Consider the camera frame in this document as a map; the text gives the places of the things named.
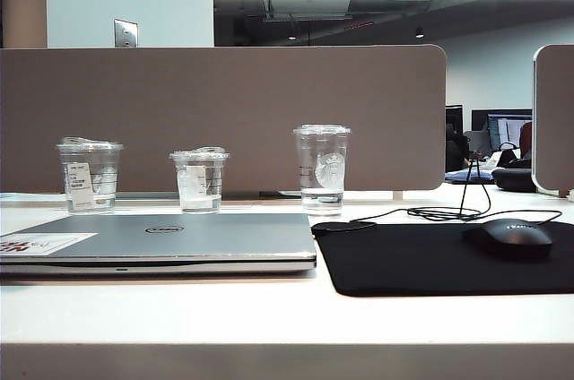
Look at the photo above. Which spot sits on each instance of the short clear plastic logo cup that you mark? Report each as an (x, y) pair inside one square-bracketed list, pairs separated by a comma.
[(197, 201)]

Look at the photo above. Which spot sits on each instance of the tall clear plastic logo cup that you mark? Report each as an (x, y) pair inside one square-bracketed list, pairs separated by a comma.
[(323, 201)]

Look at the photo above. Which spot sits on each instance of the silver Dell laptop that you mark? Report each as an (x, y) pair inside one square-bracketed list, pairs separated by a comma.
[(202, 241)]

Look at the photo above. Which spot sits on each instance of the clear plastic cup white label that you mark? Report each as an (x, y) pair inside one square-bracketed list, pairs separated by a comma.
[(85, 201)]

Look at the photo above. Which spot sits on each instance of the wide brown desk divider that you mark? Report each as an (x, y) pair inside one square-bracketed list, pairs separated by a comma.
[(224, 97)]

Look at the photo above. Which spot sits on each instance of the white divider foot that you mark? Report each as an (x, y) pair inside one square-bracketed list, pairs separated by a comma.
[(397, 195)]

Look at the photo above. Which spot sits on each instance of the black mouse pad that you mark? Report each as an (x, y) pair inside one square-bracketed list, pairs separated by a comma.
[(403, 259)]

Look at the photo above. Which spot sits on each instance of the dark seated person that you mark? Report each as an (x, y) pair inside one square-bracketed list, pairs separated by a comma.
[(455, 151)]

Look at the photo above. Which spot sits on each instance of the dark unlit monitor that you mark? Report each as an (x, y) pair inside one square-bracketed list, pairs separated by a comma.
[(454, 118)]

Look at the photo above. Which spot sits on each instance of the blue cloth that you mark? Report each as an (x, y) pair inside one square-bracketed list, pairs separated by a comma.
[(462, 177)]

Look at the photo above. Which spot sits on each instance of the lit computer monitor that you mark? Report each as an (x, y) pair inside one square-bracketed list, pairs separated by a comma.
[(502, 124)]

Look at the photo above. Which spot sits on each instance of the black zip case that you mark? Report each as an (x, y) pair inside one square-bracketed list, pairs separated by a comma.
[(513, 178)]

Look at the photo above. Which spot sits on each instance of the black computer mouse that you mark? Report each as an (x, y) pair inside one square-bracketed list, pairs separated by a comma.
[(511, 240)]

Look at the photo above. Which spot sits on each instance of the red office chair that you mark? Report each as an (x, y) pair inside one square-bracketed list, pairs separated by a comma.
[(527, 138)]

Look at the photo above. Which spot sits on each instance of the brown divider white edge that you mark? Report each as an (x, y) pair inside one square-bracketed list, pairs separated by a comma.
[(556, 120)]

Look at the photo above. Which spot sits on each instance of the grey ceiling air duct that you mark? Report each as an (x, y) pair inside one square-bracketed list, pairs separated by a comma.
[(309, 8)]

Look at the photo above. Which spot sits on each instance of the silver wall plate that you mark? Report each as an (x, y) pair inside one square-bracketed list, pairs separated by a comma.
[(125, 33)]

